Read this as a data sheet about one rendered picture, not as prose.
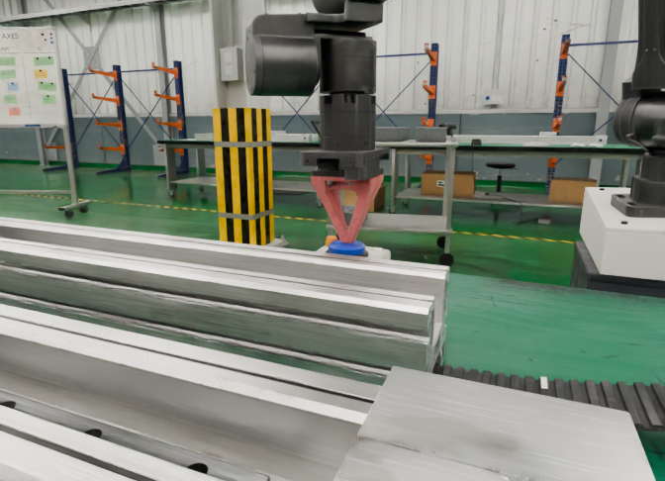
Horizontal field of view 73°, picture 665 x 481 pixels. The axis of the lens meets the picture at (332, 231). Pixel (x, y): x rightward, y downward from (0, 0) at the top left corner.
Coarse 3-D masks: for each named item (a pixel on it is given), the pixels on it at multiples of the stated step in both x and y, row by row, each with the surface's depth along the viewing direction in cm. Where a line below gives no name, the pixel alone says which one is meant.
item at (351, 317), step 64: (0, 256) 43; (64, 256) 40; (128, 256) 40; (192, 256) 44; (256, 256) 41; (320, 256) 40; (128, 320) 40; (192, 320) 36; (256, 320) 34; (320, 320) 33; (384, 320) 30
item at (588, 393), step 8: (568, 384) 33; (576, 384) 32; (584, 384) 33; (592, 384) 32; (568, 392) 32; (576, 392) 31; (584, 392) 32; (592, 392) 31; (576, 400) 31; (584, 400) 31; (592, 400) 30; (600, 400) 31
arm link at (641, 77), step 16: (640, 0) 57; (656, 0) 55; (640, 16) 58; (656, 16) 56; (640, 32) 59; (656, 32) 57; (640, 48) 59; (656, 48) 57; (640, 64) 60; (656, 64) 58; (624, 80) 64; (640, 80) 60; (656, 80) 59; (624, 96) 64; (640, 96) 62; (624, 112) 63; (624, 128) 64
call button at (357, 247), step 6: (336, 240) 50; (330, 246) 49; (336, 246) 48; (342, 246) 48; (348, 246) 48; (354, 246) 48; (360, 246) 48; (330, 252) 49; (336, 252) 48; (342, 252) 47; (348, 252) 47; (354, 252) 48; (360, 252) 48
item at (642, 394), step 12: (636, 384) 31; (660, 384) 31; (636, 396) 30; (648, 396) 30; (660, 396) 30; (648, 408) 29; (660, 408) 29; (648, 420) 28; (660, 420) 28; (660, 432) 27
